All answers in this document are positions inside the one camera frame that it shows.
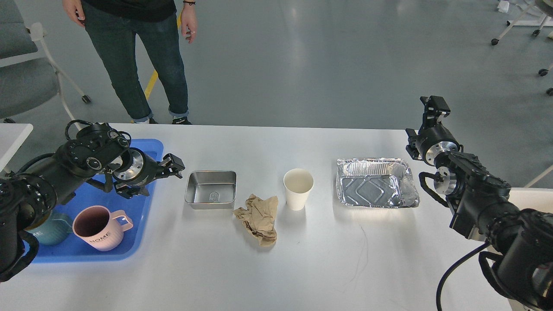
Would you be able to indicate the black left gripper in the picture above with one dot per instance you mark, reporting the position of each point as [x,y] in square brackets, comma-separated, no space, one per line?
[138,169]

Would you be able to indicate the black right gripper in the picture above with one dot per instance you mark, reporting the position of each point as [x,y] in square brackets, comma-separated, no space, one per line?
[432,145]

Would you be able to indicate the pink mug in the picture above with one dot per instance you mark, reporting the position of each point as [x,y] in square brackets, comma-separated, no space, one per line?
[100,228]

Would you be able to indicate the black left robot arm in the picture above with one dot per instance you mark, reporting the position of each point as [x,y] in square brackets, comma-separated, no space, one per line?
[100,156]

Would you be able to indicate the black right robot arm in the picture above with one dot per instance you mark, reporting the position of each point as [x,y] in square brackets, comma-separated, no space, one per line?
[516,256]

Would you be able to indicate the person's left hand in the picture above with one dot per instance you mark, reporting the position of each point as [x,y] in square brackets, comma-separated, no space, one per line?
[189,23]

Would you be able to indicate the person's right hand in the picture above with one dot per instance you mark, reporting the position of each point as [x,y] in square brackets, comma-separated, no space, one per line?
[74,10]

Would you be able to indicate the square steel tray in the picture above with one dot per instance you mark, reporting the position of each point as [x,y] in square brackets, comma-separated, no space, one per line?
[210,190]

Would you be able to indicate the aluminium foil tray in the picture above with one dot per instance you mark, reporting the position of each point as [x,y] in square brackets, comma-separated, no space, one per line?
[383,183]

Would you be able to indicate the teal mug yellow inside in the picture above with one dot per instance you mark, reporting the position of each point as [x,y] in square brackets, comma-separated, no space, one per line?
[53,229]

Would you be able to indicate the blue plastic tray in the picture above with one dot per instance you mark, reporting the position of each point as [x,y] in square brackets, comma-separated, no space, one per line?
[73,249]

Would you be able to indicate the crumpled brown paper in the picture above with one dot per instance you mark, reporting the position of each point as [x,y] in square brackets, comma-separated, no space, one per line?
[258,218]

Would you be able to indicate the white bin right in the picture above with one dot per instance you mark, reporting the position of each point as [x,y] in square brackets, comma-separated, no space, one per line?
[539,199]

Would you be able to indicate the white side table left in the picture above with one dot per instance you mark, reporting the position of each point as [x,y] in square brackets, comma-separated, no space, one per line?
[12,136]

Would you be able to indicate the white paper cup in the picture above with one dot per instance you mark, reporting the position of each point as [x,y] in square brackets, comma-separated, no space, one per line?
[298,183]

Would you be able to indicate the grey office chair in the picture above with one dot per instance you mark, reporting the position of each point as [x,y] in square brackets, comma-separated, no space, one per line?
[29,75]

